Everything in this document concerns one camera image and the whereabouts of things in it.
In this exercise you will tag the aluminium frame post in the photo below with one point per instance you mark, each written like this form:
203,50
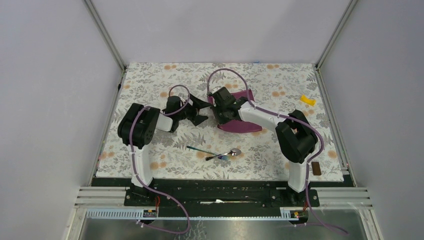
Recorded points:
104,33
337,31

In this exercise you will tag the iridescent fork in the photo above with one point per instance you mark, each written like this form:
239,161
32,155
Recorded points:
212,155

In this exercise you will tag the slotted cable duct rail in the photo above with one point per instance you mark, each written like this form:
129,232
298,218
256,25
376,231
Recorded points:
210,213

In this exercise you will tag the floral patterned tablecloth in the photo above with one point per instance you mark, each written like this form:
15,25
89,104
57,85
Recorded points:
277,87

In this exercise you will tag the iridescent spoon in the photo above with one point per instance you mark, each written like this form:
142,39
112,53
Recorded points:
234,152

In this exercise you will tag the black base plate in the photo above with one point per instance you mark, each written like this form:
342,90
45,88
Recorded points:
225,194

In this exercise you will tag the dark brown block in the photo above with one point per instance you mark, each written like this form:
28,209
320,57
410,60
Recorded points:
316,168

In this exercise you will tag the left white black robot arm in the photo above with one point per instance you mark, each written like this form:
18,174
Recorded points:
137,128

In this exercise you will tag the purple cloth napkin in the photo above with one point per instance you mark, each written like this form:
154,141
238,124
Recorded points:
235,126

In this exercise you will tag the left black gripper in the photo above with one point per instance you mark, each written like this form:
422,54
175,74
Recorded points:
194,109

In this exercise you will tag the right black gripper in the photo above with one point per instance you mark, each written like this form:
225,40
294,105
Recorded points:
215,107

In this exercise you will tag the yellow plastic piece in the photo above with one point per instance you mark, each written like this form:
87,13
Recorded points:
307,100

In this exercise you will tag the right aluminium frame post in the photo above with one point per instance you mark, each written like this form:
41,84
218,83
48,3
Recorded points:
337,31

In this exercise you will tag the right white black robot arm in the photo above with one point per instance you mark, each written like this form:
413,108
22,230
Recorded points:
296,140

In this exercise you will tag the left aluminium frame post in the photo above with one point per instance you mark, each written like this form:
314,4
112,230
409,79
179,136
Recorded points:
104,33

